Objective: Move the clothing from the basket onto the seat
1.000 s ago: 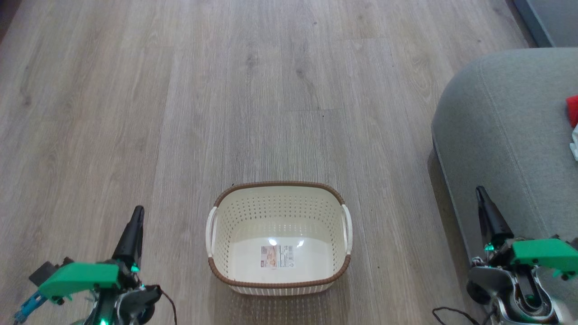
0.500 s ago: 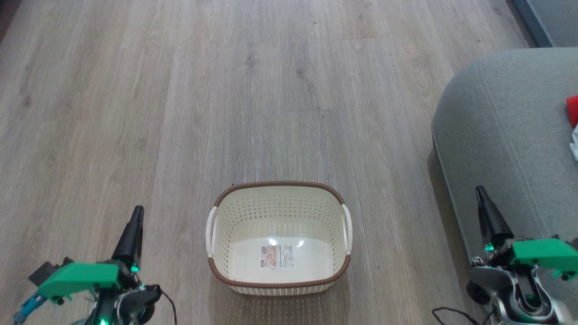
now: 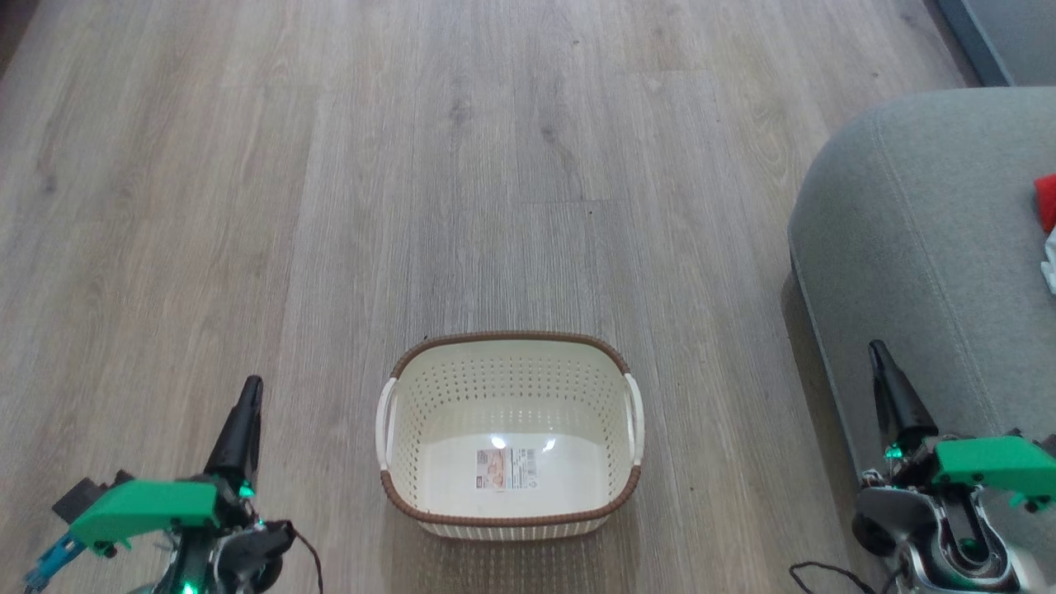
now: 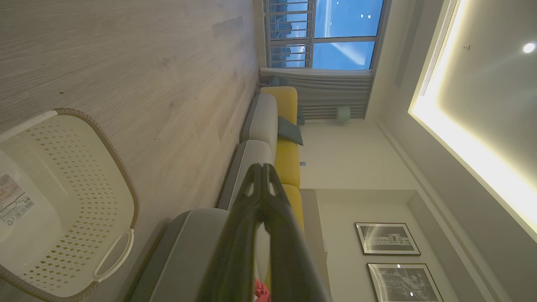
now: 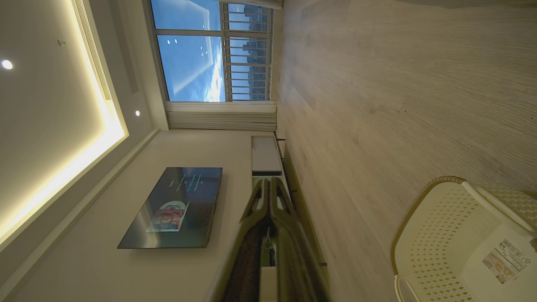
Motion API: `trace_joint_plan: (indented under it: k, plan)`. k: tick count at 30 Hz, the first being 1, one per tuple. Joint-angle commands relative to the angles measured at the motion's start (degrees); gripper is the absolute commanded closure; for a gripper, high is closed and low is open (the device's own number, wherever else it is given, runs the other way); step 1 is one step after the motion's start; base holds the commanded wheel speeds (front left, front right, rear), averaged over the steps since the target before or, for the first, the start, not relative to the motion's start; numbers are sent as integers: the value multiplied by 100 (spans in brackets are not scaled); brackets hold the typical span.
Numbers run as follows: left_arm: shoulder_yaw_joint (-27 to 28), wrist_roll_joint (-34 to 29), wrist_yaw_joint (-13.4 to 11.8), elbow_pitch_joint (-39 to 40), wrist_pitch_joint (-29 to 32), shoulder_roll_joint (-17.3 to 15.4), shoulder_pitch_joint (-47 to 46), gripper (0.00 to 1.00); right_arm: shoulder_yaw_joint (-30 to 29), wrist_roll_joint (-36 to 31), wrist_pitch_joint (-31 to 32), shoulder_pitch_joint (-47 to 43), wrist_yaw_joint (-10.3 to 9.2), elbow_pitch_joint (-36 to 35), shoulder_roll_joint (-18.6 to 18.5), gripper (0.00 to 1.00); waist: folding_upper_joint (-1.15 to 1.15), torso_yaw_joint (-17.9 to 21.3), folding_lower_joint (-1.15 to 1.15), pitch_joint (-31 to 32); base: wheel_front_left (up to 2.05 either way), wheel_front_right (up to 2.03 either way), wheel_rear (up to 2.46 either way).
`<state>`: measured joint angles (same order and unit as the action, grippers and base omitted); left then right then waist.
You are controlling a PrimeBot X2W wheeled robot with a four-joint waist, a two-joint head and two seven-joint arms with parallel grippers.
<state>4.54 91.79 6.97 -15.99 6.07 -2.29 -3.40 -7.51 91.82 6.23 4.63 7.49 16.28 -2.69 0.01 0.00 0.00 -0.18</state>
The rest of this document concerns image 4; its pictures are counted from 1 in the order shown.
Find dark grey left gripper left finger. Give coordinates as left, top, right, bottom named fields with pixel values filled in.
left=196, top=164, right=265, bottom=302

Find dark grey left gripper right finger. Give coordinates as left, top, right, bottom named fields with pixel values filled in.
left=262, top=164, right=332, bottom=302

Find red cloth garment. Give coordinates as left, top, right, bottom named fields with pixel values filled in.
left=253, top=278, right=272, bottom=302

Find beige perforated laundry basket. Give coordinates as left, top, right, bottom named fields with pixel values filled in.
left=0, top=108, right=139, bottom=302

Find black framed picture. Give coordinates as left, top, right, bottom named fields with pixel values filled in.
left=355, top=222, right=422, bottom=257
left=367, top=263, right=444, bottom=302

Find large teal cushion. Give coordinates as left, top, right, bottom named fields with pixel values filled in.
left=277, top=116, right=304, bottom=146

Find yellow and grey sofa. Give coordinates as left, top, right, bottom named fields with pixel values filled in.
left=129, top=86, right=306, bottom=302

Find grey pleated curtain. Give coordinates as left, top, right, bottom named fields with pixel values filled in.
left=259, top=68, right=374, bottom=120

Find white barcode label sticker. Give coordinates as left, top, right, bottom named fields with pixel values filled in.
left=0, top=174, right=36, bottom=227

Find white balcony railing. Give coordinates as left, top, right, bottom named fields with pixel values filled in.
left=265, top=0, right=316, bottom=69

